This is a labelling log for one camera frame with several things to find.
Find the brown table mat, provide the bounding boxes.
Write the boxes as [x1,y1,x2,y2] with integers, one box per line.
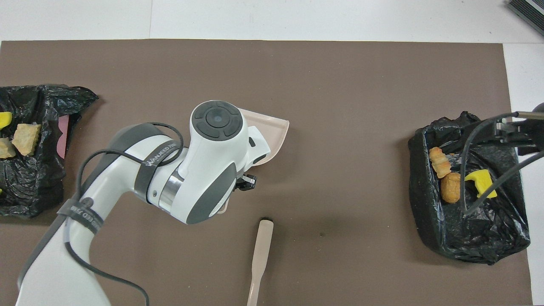
[0,40,533,306]

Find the black bag lined bin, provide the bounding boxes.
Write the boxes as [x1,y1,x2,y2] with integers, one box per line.
[408,111,531,265]

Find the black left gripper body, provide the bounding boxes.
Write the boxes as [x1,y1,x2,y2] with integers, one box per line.
[235,173,258,192]

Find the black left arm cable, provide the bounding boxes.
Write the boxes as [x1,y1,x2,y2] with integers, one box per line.
[63,122,184,306]

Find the ridged pastry piece toy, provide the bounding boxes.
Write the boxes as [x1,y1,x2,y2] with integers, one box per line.
[429,147,452,178]

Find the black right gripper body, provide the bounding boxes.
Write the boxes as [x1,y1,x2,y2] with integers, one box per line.
[516,120,544,156]

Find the pale dumpling toy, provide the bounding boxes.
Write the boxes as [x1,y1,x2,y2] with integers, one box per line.
[11,123,42,157]

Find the grey ribbed device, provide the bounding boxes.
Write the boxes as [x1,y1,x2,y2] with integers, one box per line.
[507,0,544,37]

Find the brown bread roll toy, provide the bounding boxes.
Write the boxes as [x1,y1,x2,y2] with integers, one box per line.
[440,172,463,204]

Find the striped croissant toy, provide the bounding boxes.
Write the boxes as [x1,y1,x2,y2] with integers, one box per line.
[0,138,17,159]

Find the black bag over pink bin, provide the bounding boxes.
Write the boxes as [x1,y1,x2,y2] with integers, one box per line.
[0,84,99,218]

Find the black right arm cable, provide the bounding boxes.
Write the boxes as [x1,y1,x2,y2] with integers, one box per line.
[460,111,544,218]

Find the beige hand brush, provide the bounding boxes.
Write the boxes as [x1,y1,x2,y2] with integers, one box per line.
[246,219,275,306]

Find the beige plastic dustpan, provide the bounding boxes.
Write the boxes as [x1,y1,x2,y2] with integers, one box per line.
[219,108,290,213]

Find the notched yellow sponge piece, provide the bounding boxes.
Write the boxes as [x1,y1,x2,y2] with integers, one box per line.
[464,169,498,199]

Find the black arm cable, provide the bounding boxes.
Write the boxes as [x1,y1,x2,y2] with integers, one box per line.
[460,111,544,218]
[63,122,184,306]

